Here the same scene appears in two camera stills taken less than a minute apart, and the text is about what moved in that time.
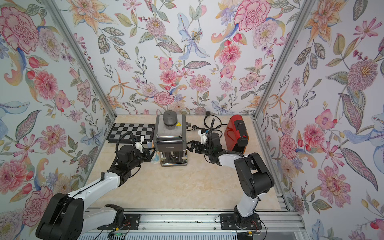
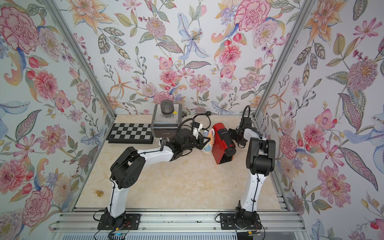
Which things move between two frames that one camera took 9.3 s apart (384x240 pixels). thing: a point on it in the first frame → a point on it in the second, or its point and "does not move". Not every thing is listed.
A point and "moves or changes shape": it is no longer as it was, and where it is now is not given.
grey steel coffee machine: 170,138 moves or changes shape
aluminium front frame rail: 271,221 does not move
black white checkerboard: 127,133 does not move
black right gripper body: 202,148 → 234,135
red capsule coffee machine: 236,135 moves or changes shape
